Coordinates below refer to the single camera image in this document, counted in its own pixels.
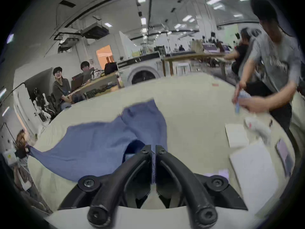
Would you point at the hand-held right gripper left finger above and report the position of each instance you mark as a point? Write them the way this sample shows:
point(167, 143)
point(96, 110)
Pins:
point(112, 189)

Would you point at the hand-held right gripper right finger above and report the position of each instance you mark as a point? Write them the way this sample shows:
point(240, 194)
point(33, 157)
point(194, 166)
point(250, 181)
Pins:
point(190, 187)

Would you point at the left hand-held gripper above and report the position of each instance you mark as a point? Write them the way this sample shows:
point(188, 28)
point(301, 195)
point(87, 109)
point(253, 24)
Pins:
point(9, 156)

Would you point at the blue shirt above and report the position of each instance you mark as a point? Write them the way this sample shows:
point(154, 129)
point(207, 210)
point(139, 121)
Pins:
point(95, 147)

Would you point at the person's body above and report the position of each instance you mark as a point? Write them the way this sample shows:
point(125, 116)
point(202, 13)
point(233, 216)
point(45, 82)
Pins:
point(23, 178)

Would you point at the pale purple paper slip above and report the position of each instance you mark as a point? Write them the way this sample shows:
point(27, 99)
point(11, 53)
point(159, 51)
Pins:
point(219, 173)

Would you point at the white robot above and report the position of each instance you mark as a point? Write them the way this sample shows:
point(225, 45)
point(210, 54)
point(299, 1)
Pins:
point(43, 106)

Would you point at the large white paper sheet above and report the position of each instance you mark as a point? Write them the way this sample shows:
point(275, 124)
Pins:
point(256, 175)

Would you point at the small white notebook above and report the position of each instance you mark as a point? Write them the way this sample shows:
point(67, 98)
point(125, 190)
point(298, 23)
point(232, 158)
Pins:
point(237, 135)

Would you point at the bed with beige sheet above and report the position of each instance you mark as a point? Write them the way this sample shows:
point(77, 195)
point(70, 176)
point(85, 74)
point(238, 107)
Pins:
point(190, 108)

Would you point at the white crumpled bag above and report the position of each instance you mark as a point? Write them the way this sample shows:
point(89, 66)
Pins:
point(258, 128)

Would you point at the purple phone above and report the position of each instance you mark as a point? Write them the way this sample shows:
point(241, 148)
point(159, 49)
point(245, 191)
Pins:
point(284, 156)

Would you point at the wooden desk with clutter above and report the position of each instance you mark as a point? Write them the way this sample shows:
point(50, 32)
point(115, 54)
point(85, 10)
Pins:
point(100, 82)

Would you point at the white washing machine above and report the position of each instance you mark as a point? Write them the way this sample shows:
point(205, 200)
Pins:
point(143, 76)

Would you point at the white stool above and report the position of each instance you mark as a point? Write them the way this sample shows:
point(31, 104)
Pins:
point(183, 68)

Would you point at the long wooden table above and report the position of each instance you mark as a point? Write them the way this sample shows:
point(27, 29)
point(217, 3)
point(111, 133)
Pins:
point(190, 55)

